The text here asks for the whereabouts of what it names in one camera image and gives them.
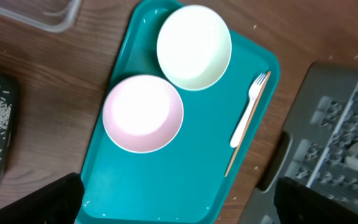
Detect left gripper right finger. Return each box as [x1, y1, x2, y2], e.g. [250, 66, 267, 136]
[273, 177, 358, 224]

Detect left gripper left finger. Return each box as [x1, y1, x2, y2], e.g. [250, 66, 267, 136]
[0, 172, 85, 224]

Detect wooden chopstick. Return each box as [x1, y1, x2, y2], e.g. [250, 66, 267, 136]
[224, 71, 271, 177]

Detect white plastic fork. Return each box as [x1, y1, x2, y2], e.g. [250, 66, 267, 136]
[229, 73, 268, 148]

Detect white bowl with peanuts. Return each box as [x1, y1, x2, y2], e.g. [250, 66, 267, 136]
[102, 74, 185, 154]

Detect grey dishwasher rack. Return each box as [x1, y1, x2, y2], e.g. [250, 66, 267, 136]
[240, 62, 358, 223]

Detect teal serving tray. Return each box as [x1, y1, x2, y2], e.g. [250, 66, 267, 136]
[75, 0, 281, 224]

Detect clear plastic bin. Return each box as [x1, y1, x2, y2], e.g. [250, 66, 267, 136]
[0, 0, 82, 33]

